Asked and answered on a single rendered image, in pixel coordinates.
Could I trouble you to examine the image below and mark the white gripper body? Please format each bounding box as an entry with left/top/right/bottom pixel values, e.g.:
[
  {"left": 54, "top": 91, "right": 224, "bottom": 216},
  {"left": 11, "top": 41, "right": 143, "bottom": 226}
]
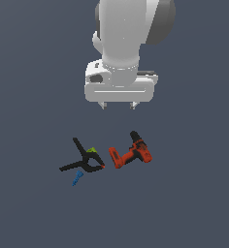
[{"left": 83, "top": 60, "right": 159, "bottom": 104}]

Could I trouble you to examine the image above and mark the orange and black power drill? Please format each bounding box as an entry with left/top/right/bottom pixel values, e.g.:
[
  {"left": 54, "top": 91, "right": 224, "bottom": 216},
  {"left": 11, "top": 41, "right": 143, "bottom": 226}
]
[{"left": 108, "top": 130, "right": 153, "bottom": 170}]

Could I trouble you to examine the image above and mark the black spring clamp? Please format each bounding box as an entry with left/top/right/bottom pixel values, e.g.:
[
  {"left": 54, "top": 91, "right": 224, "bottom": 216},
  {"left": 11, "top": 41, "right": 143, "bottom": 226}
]
[{"left": 58, "top": 137, "right": 107, "bottom": 173}]

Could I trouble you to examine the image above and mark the small blue screw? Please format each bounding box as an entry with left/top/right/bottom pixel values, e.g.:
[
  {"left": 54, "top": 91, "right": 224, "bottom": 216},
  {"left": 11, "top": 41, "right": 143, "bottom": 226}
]
[{"left": 71, "top": 170, "right": 84, "bottom": 187}]

